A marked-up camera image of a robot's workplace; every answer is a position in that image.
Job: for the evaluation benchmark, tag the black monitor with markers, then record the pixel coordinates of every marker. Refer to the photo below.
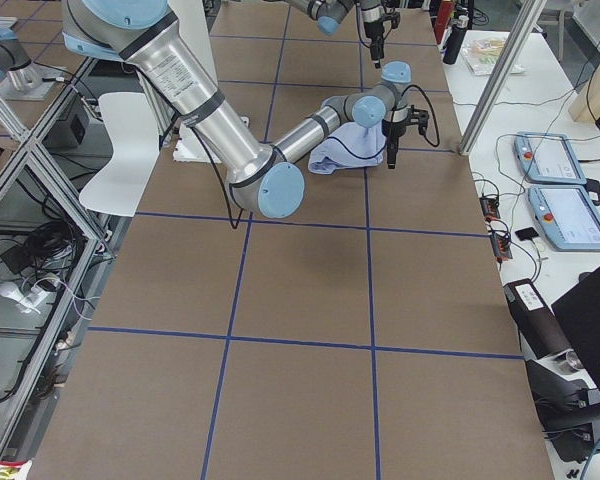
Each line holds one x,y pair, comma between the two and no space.
578,314

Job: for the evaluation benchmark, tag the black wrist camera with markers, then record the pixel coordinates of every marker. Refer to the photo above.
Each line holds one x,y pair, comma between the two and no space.
394,18
419,118

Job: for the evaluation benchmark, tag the black cylinder with label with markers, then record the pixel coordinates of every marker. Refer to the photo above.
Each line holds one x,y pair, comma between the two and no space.
535,320

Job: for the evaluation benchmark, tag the white plastic chair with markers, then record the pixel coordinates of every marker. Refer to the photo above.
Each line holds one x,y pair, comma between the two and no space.
132,129

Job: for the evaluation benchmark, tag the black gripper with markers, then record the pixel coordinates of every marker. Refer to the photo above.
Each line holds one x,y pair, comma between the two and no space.
372,26
394,128

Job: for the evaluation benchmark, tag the orange terminal block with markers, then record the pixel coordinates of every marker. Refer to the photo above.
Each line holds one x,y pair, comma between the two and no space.
490,208

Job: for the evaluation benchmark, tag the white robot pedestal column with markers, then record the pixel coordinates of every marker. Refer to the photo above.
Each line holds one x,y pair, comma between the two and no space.
210,128

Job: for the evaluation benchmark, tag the black water bottle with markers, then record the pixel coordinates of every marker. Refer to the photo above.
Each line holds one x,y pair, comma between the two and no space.
455,40

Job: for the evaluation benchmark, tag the blue teach pendant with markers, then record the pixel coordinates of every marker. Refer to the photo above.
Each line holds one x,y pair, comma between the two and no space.
566,216
547,158

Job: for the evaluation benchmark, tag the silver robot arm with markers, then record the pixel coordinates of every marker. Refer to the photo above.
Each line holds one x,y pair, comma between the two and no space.
260,177
329,15

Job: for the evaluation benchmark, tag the grey aluminium frame post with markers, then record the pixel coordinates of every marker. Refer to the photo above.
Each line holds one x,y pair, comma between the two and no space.
515,41

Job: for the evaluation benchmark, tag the light blue striped shirt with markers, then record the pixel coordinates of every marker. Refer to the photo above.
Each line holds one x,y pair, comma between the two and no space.
350,146

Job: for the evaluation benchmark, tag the white power strip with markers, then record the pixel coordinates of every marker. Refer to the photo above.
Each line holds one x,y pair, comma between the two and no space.
29,302

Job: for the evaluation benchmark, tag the lower blue teach pendant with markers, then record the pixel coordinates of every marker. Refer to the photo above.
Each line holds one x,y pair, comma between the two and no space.
566,216

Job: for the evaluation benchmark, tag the upper blue teach pendant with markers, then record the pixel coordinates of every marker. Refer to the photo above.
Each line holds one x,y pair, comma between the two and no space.
547,158

